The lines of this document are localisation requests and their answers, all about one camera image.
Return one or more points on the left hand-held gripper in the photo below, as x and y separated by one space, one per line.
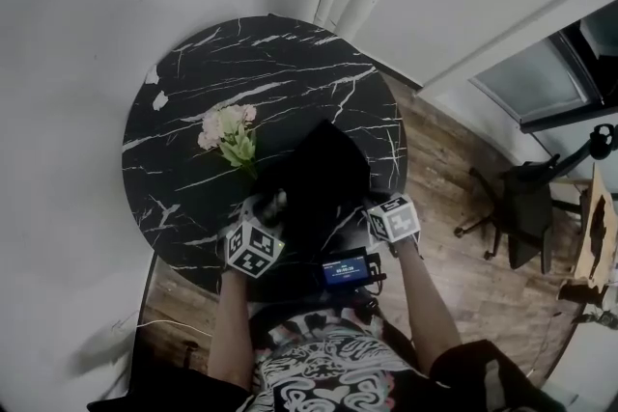
253 251

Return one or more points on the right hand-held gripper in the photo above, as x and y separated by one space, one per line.
398 224

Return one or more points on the black cloth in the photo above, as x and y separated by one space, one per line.
323 169

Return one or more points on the person's left forearm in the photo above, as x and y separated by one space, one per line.
232 333

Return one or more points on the person's right forearm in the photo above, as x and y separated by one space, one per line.
429 304

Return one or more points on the chest-mounted screen device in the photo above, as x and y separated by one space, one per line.
344 272

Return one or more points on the artificial pink flower bouquet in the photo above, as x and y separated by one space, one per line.
229 135

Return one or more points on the black office chair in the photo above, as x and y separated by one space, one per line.
526 207

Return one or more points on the small white paper scrap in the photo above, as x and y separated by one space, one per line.
160 100
151 74

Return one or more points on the black patterned shirt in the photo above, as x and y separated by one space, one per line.
333 366

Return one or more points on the light wooden desk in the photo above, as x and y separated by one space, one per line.
591 246

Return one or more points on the frosted glass window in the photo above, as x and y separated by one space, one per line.
536 82

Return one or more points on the black seat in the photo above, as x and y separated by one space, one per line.
130 393

